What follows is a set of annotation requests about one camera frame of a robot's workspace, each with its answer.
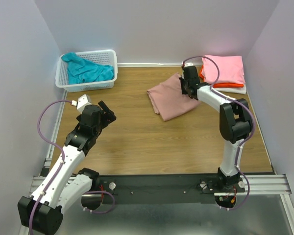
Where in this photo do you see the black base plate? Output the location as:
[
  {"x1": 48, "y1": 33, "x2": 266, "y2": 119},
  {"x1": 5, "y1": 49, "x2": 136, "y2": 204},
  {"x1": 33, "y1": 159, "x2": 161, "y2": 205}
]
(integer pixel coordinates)
[{"x1": 81, "y1": 173, "x2": 245, "y2": 210}]

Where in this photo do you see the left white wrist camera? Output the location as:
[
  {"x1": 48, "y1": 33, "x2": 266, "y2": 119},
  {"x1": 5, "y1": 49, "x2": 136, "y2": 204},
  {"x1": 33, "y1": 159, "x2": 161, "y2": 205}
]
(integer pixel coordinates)
[{"x1": 71, "y1": 94, "x2": 92, "y2": 114}]

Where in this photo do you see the folded light pink t-shirt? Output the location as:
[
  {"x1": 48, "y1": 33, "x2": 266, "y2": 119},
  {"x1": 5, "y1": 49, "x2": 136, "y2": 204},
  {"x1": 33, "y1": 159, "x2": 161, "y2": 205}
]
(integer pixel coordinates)
[{"x1": 202, "y1": 55, "x2": 245, "y2": 84}]

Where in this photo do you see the aluminium frame rail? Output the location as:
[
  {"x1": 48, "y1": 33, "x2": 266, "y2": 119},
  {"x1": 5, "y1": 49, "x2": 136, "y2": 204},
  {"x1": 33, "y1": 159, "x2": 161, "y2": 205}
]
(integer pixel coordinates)
[{"x1": 18, "y1": 88, "x2": 294, "y2": 235}]

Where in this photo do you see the folded orange t-shirt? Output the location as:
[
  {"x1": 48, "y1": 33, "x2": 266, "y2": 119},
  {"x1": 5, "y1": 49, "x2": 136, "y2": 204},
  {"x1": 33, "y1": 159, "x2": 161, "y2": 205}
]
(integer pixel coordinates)
[{"x1": 198, "y1": 66, "x2": 244, "y2": 89}]

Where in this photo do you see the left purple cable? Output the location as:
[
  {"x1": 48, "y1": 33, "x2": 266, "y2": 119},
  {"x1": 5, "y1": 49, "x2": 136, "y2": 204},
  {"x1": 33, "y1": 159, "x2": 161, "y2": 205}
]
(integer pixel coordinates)
[{"x1": 28, "y1": 99, "x2": 116, "y2": 235}]

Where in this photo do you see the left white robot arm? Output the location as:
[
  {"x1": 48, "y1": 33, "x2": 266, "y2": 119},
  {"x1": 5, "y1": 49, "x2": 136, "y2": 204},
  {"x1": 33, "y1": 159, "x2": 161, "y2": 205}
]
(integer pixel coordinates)
[{"x1": 18, "y1": 97, "x2": 116, "y2": 235}]

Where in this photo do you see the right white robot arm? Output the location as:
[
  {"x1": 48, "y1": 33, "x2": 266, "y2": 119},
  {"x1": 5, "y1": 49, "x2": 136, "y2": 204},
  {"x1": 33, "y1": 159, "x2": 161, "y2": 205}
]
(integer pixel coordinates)
[{"x1": 179, "y1": 63, "x2": 254, "y2": 192}]

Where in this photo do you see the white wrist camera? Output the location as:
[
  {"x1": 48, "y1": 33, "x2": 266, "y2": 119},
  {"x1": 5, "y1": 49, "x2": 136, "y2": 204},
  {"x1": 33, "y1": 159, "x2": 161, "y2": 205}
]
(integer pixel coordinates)
[
  {"x1": 182, "y1": 62, "x2": 194, "y2": 68},
  {"x1": 71, "y1": 94, "x2": 92, "y2": 114}
]

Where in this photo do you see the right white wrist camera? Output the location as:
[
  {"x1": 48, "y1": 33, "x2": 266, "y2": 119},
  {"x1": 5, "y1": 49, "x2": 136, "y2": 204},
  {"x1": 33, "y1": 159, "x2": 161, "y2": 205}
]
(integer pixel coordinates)
[{"x1": 182, "y1": 62, "x2": 194, "y2": 68}]

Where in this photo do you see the dusty pink graphic t-shirt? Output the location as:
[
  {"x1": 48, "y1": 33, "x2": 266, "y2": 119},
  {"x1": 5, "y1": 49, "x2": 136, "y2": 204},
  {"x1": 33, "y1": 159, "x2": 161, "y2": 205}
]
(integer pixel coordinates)
[{"x1": 147, "y1": 73, "x2": 200, "y2": 121}]

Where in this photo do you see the white plastic laundry basket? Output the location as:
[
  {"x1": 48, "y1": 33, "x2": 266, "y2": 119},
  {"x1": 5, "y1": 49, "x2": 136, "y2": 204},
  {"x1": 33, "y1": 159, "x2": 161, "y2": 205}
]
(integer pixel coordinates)
[{"x1": 55, "y1": 49, "x2": 118, "y2": 93}]

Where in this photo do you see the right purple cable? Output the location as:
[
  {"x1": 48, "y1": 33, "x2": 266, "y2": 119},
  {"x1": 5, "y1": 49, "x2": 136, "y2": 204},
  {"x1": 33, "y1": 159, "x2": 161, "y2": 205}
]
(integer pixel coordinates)
[{"x1": 181, "y1": 56, "x2": 257, "y2": 211}]

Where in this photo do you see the purple cable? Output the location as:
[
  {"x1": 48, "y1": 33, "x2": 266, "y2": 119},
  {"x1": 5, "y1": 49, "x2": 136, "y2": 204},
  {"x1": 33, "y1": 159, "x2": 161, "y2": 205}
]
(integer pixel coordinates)
[
  {"x1": 181, "y1": 56, "x2": 257, "y2": 211},
  {"x1": 28, "y1": 99, "x2": 116, "y2": 235}
]

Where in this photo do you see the folded white t-shirt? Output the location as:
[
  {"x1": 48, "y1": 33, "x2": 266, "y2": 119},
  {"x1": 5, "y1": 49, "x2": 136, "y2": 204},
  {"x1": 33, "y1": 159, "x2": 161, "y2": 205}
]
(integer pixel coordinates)
[{"x1": 215, "y1": 85, "x2": 246, "y2": 94}]

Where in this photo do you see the teal t-shirt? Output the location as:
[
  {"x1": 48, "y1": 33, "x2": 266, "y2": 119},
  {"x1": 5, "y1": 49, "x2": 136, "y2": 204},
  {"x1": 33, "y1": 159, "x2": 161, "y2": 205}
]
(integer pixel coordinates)
[{"x1": 61, "y1": 52, "x2": 114, "y2": 85}]

